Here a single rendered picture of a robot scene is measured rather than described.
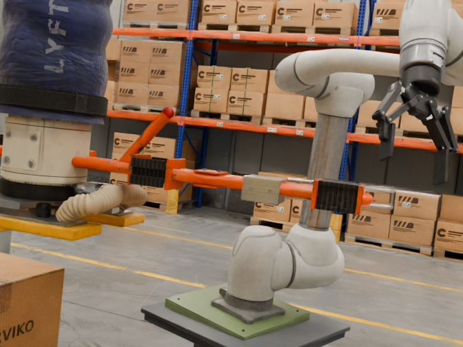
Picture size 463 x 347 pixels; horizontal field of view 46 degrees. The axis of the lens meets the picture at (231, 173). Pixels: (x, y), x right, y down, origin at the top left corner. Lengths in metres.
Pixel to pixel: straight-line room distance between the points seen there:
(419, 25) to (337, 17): 7.27
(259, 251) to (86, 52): 0.86
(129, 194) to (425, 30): 0.68
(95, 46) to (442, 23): 0.70
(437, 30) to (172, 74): 8.08
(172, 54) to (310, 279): 7.63
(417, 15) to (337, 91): 0.55
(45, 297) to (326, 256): 0.87
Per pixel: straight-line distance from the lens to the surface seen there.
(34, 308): 1.41
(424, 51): 1.16
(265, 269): 1.71
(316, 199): 0.95
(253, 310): 1.74
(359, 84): 1.73
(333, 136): 1.73
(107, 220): 1.17
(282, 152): 9.73
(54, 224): 1.02
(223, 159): 10.03
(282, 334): 1.71
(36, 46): 1.09
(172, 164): 1.02
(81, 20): 1.10
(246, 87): 8.58
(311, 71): 1.55
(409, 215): 8.05
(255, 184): 0.97
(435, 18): 1.20
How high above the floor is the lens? 1.32
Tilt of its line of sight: 4 degrees down
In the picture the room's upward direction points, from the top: 6 degrees clockwise
